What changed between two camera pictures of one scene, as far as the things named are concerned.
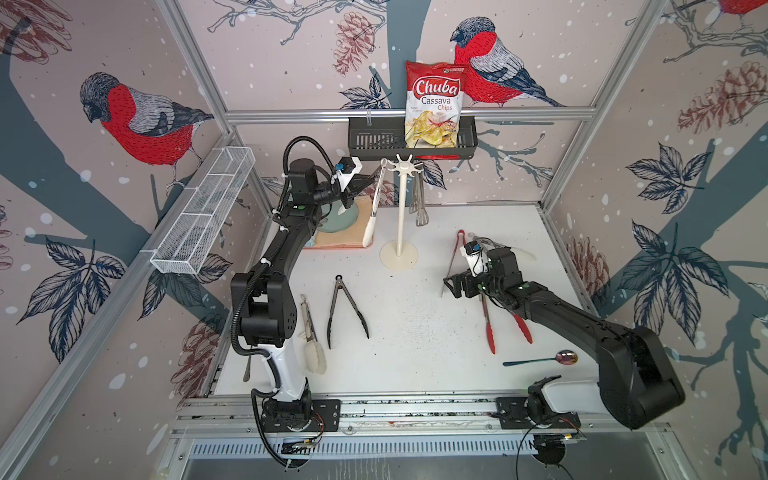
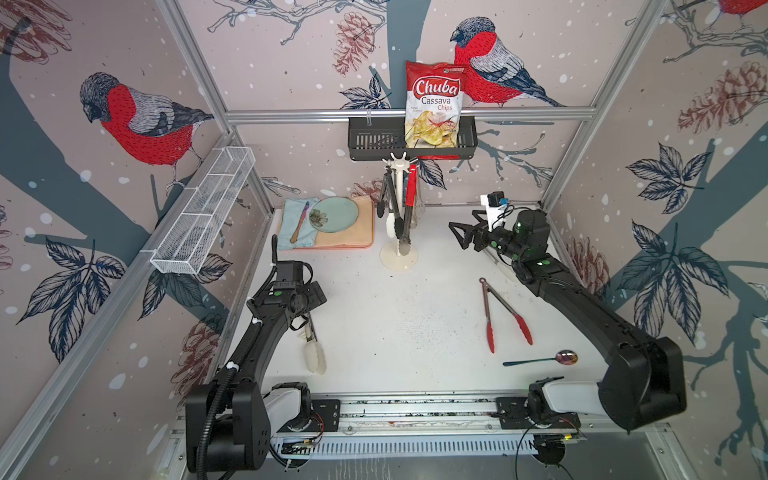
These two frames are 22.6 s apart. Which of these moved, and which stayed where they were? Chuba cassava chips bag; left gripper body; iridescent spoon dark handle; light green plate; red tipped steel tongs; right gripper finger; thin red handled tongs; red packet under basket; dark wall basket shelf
Moved: thin red handled tongs; left gripper body; right gripper finger
Stayed: iridescent spoon dark handle; dark wall basket shelf; red tipped steel tongs; Chuba cassava chips bag; light green plate; red packet under basket
